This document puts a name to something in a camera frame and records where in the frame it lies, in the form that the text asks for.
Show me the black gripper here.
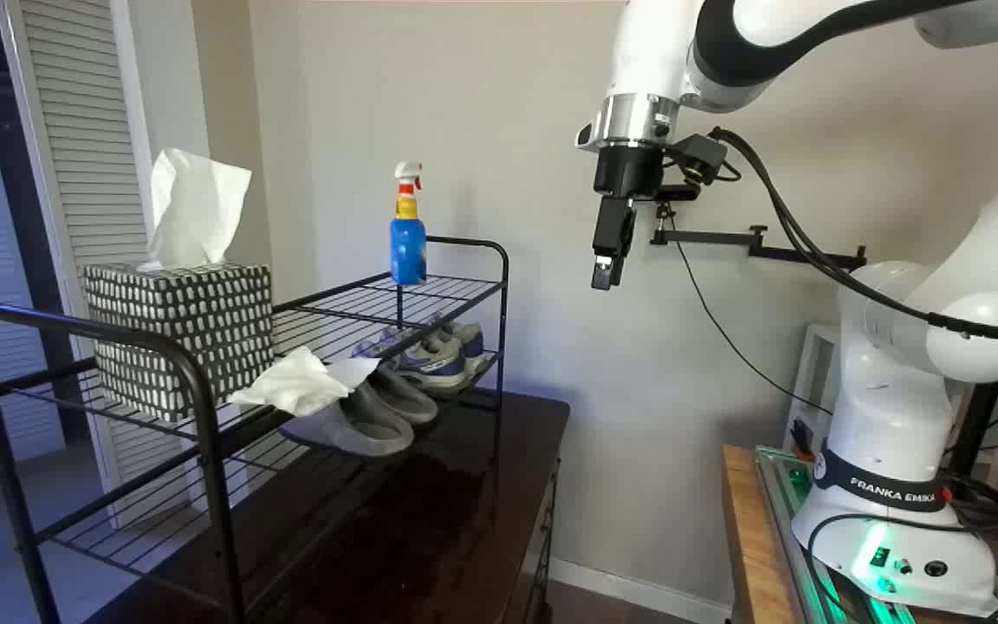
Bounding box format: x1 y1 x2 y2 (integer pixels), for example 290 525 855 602
584 146 664 293

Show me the blue white sneaker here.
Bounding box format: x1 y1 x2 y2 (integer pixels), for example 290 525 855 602
421 315 493 368
353 328 471 397

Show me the blue spray bottle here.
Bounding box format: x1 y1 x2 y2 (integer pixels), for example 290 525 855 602
387 159 433 291

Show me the white framed board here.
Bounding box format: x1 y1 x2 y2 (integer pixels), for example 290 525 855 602
784 319 846 450

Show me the grey quilted slipper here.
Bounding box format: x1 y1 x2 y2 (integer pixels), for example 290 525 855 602
353 362 442 428
280 394 420 464

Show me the light wooden bench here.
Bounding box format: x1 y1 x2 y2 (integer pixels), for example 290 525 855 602
717 440 998 624

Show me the white baseboard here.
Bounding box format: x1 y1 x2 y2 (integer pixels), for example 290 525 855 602
547 558 736 624

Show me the dark wooden table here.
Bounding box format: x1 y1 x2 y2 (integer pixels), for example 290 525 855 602
89 389 573 624

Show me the white cloth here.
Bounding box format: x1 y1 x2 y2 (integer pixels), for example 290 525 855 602
226 342 380 418

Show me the white tissue in box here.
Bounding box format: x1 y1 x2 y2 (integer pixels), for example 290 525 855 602
138 146 256 278

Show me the black white patterned tissue box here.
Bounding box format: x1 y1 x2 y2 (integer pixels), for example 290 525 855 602
80 261 280 424

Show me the black metal shoe rack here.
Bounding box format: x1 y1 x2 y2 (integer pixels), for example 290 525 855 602
0 233 514 624

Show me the white louvered door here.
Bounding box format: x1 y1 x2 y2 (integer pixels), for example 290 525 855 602
0 0 158 494

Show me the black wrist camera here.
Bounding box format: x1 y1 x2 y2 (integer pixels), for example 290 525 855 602
670 130 737 190

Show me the thin black cable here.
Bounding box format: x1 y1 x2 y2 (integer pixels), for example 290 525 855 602
670 234 840 414

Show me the thick black cable bundle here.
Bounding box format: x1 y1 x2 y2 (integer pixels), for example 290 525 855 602
707 122 998 346

